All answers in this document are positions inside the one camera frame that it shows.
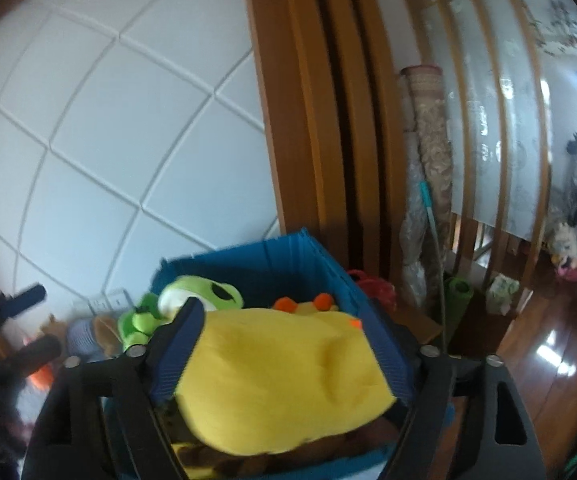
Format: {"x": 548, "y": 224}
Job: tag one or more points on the brown teddy bear striped shirt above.
{"x": 88, "y": 335}

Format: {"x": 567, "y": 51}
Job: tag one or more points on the cardboard box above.
{"x": 421, "y": 327}

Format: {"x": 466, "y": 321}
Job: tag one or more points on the green frog plush toy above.
{"x": 198, "y": 295}

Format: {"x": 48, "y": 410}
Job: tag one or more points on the wooden headboard pillar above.
{"x": 308, "y": 110}

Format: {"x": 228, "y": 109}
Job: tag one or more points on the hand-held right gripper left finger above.
{"x": 178, "y": 350}

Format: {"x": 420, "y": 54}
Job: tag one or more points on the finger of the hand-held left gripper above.
{"x": 33, "y": 352}
{"x": 23, "y": 297}

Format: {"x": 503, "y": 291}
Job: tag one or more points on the red bag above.
{"x": 381, "y": 290}

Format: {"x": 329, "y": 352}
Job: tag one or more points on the blue plastic crate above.
{"x": 278, "y": 265}

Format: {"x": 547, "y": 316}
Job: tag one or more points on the green white tissue pack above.
{"x": 502, "y": 290}

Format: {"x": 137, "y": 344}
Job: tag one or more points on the yellow duck plush toy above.
{"x": 313, "y": 308}

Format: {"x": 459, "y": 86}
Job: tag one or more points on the green rolled mat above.
{"x": 458, "y": 300}

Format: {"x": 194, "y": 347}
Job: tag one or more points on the plastic wrapped roll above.
{"x": 412, "y": 240}

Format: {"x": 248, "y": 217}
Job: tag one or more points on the white plastic bag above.
{"x": 570, "y": 245}

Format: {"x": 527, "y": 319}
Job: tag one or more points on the rolled patterned carpet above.
{"x": 433, "y": 160}

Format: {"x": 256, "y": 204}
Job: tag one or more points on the wooden slatted partition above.
{"x": 505, "y": 110}

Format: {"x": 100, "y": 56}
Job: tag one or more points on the white wall socket strip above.
{"x": 106, "y": 302}

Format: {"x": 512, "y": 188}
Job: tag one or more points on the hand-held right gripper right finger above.
{"x": 393, "y": 365}

